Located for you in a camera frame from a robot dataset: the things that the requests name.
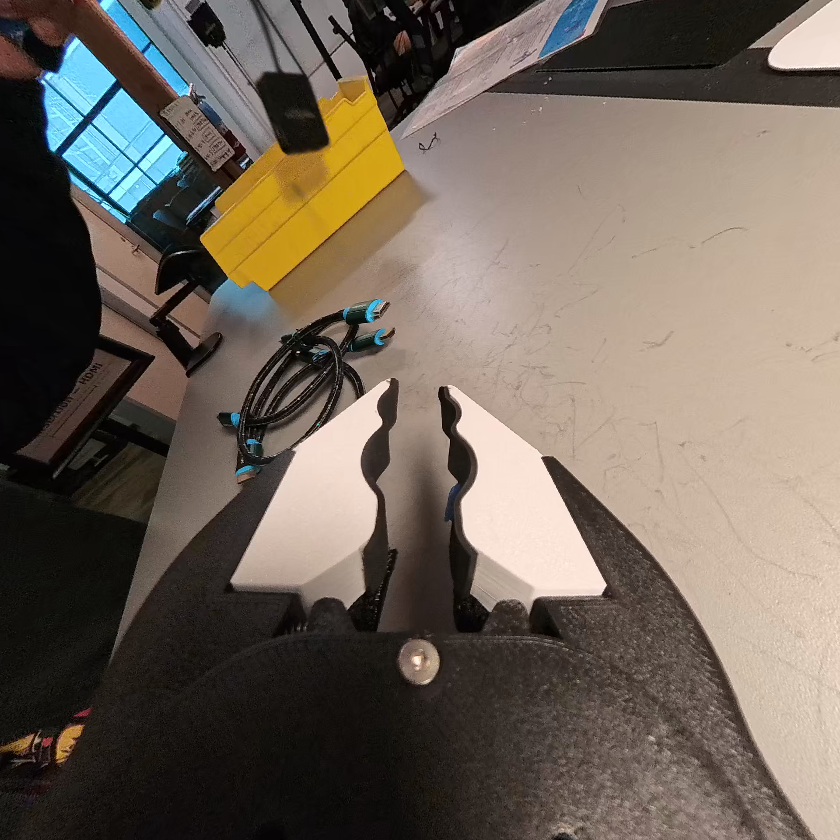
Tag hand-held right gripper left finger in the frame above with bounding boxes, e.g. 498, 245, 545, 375
230, 378, 399, 601

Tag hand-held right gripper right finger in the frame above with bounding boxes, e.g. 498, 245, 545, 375
437, 386, 608, 608

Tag black square hub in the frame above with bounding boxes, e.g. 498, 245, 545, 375
255, 72, 330, 155

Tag black framed sign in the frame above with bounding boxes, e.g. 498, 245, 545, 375
0, 335, 156, 487

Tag black office chair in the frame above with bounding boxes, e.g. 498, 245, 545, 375
150, 246, 224, 378

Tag yellow plastic bin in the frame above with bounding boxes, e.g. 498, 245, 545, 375
200, 75, 406, 291

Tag small white handwritten sign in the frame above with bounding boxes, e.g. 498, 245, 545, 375
159, 98, 237, 173

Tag person's black printed clothing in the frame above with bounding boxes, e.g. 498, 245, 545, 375
0, 36, 148, 798

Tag window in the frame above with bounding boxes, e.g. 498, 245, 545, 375
39, 0, 221, 221

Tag laminated instruction sheet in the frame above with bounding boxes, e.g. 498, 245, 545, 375
400, 0, 611, 139

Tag black desk mat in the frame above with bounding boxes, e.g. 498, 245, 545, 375
492, 0, 840, 107

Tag white rounded pad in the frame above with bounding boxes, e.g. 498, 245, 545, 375
766, 0, 840, 73

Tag black hub cable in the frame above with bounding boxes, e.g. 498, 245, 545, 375
252, 0, 290, 78

